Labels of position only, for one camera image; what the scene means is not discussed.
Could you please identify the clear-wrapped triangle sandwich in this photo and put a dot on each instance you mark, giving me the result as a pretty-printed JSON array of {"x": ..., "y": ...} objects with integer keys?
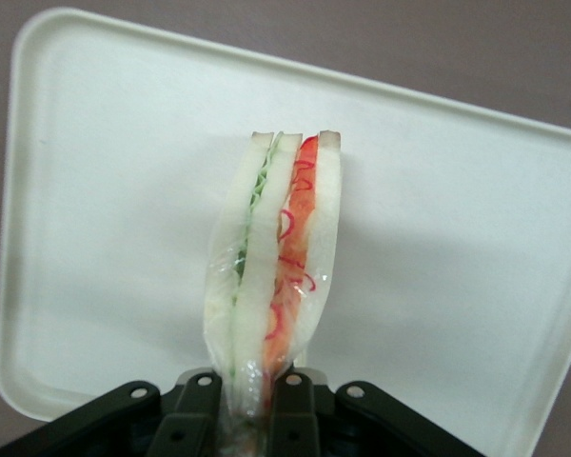
[{"x": 266, "y": 238}]

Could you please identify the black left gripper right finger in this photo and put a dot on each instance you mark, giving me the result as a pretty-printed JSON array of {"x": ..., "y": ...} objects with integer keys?
[{"x": 295, "y": 419}]

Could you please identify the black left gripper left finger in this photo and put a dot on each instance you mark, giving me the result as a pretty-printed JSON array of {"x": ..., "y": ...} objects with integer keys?
[{"x": 185, "y": 419}]

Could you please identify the cream plastic tray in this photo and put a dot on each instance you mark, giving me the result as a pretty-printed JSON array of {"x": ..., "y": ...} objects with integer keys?
[{"x": 100, "y": 190}]

